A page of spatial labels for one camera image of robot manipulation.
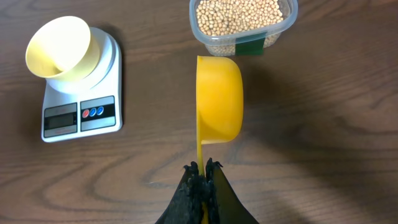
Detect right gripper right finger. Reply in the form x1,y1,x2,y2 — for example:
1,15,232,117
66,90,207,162
205,158,259,224

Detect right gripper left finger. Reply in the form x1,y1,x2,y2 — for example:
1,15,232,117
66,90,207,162
155,161,204,224

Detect yellow measuring scoop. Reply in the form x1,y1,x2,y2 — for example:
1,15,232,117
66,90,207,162
195,55,244,224

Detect white digital kitchen scale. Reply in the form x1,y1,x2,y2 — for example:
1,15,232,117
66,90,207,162
41,27,123,142

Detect yellow plastic bowl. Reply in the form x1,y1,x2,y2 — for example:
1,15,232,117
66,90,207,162
25,16,101,82

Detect clear plastic bean container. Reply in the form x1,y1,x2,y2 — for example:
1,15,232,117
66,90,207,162
189,0,299,57

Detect soybeans in container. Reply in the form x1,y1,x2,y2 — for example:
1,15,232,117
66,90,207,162
195,0,287,37

